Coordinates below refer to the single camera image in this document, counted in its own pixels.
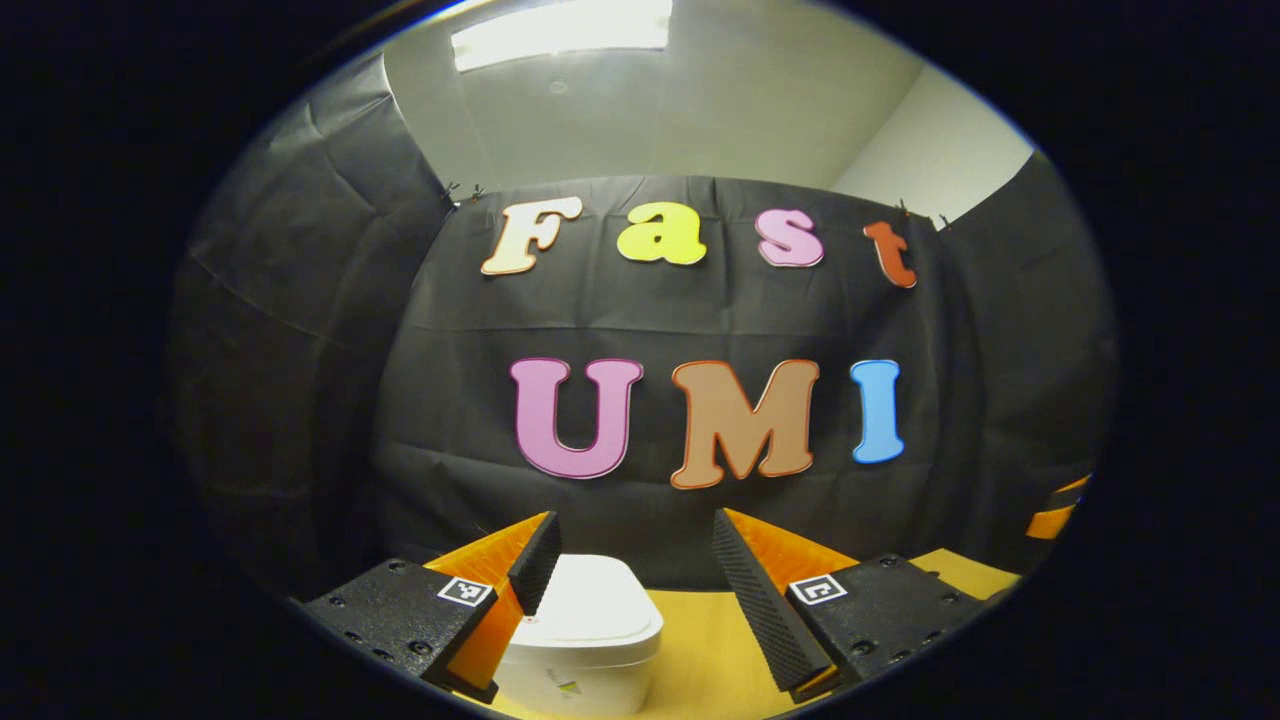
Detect ceiling light panel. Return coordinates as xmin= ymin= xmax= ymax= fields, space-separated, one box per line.
xmin=450 ymin=0 xmax=673 ymax=73

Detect black backdrop cloth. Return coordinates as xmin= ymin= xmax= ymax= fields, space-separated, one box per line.
xmin=165 ymin=50 xmax=1119 ymax=601

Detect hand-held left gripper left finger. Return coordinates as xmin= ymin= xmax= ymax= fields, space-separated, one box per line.
xmin=300 ymin=511 xmax=563 ymax=704

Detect wooden desktop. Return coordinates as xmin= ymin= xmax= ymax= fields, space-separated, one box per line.
xmin=455 ymin=547 xmax=1023 ymax=720

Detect white desktop garbage bin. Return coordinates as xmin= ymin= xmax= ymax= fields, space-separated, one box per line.
xmin=495 ymin=553 xmax=666 ymax=717

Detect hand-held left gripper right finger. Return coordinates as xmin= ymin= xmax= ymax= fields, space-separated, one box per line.
xmin=712 ymin=507 xmax=991 ymax=704

